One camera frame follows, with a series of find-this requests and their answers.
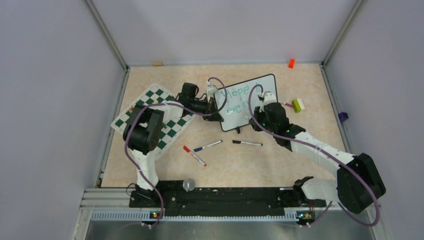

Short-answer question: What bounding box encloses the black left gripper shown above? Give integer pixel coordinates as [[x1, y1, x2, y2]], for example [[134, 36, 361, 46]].
[[190, 96, 224, 123]]

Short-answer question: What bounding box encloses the white whiteboard black frame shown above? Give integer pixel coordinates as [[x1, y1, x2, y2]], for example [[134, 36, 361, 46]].
[[214, 73, 277, 132]]

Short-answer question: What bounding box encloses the black cap marker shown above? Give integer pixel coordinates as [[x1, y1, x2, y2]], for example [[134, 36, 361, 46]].
[[232, 140, 263, 146]]

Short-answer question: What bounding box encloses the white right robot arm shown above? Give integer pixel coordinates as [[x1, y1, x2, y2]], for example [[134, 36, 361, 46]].
[[249, 102, 387, 214]]

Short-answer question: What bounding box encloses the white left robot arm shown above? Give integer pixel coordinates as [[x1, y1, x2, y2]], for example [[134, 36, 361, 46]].
[[122, 82, 224, 207]]

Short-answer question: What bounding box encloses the purple cap marker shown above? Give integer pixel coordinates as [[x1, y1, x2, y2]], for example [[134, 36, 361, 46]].
[[279, 101, 294, 108]]

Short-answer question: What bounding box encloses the green white toy brick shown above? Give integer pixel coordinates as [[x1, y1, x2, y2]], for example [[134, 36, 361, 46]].
[[292, 98, 305, 113]]

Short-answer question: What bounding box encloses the blue cap marker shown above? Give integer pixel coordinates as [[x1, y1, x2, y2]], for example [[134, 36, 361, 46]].
[[193, 140, 223, 152]]

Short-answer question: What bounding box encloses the red cap marker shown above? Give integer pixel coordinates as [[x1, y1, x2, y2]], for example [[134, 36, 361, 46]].
[[183, 145, 207, 167]]

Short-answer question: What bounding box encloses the green white chess mat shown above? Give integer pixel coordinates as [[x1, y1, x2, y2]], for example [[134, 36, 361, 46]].
[[110, 83, 196, 159]]

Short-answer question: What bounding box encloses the orange toy block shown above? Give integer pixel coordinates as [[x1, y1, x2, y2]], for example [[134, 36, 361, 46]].
[[288, 58, 296, 69]]

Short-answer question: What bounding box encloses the purple toy block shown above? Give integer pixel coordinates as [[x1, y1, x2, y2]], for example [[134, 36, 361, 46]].
[[338, 112, 349, 123]]

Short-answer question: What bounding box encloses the grey round knob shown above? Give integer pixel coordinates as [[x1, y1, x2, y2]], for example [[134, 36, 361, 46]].
[[182, 178, 196, 192]]

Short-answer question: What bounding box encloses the wooden cork piece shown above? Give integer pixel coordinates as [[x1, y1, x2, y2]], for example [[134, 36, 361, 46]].
[[152, 61, 163, 67]]

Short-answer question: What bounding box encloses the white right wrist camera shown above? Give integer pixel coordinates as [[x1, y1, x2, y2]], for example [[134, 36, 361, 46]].
[[258, 91, 278, 107]]

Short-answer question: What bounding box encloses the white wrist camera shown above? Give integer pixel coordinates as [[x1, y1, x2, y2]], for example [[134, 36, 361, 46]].
[[205, 84, 218, 95], [258, 91, 278, 107]]

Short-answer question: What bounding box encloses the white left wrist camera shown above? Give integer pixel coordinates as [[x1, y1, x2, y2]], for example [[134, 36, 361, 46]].
[[205, 84, 218, 95]]

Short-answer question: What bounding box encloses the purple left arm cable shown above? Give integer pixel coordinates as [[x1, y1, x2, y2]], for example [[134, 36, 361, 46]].
[[123, 77, 228, 229]]

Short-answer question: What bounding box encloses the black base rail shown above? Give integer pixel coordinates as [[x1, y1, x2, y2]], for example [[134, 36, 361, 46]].
[[129, 180, 327, 217]]

